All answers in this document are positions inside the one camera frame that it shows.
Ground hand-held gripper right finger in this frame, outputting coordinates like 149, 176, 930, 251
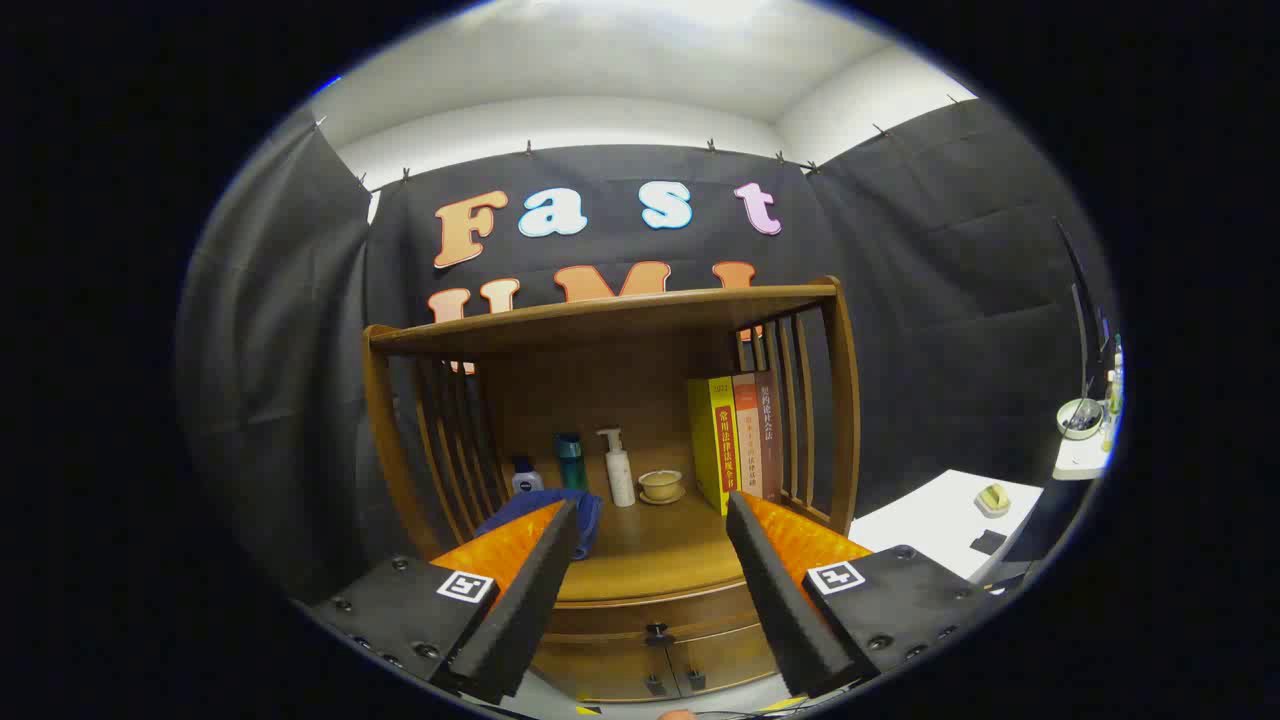
724, 490, 1004, 699

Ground blue towel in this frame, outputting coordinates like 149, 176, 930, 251
478, 488, 604, 561

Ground wooden cabinet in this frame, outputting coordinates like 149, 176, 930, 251
362, 277, 863, 704

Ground white side cabinet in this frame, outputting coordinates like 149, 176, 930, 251
848, 468, 1046, 586

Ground white pump bottle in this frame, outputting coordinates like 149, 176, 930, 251
596, 428, 638, 508

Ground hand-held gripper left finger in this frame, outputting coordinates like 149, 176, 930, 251
305, 498, 581, 706

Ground wooden cabinet door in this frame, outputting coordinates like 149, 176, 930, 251
665, 622, 783, 697
532, 640, 676, 703

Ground white bowl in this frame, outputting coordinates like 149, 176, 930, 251
1057, 398, 1106, 441

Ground dark red book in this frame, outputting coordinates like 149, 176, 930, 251
755, 370, 786, 504

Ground dark monitor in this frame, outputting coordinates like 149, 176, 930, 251
1050, 215, 1113, 401

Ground yellow book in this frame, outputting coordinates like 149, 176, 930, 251
687, 376, 741, 517

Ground beige book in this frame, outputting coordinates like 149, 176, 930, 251
732, 373, 766, 501

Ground wooden drawer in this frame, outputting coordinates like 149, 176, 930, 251
545, 583, 763, 646

